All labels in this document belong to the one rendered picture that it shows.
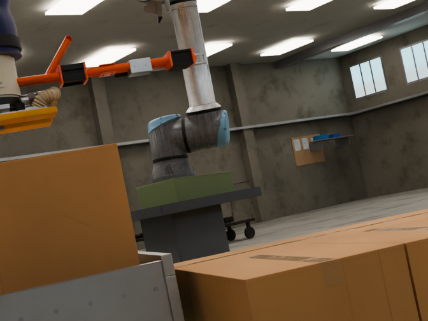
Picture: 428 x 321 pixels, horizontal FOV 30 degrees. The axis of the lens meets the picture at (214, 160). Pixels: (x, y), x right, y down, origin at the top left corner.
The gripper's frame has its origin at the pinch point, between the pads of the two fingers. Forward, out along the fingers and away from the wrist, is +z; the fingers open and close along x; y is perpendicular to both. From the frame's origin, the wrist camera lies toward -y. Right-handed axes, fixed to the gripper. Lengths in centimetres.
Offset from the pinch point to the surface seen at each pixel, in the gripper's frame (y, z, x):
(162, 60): 4.9, 14.7, 3.6
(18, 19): -15, -263, -956
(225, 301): 14, 86, 60
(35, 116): 48, 28, 14
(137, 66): 13.2, 15.4, 3.7
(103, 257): 37, 72, 19
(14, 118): 54, 27, 16
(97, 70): 25.7, 14.8, 3.9
